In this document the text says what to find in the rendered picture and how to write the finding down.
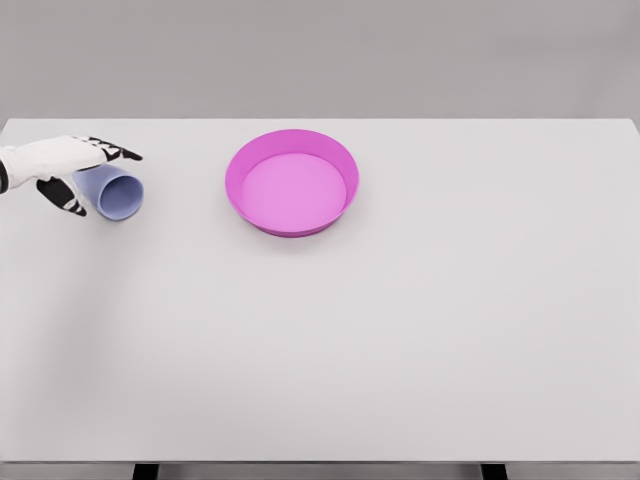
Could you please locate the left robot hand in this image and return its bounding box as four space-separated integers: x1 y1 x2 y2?
13 134 144 218

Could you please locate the lavender blue cup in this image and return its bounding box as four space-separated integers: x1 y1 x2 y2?
71 164 146 223

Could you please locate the pink round plate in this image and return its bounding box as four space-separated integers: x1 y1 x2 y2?
224 129 360 239

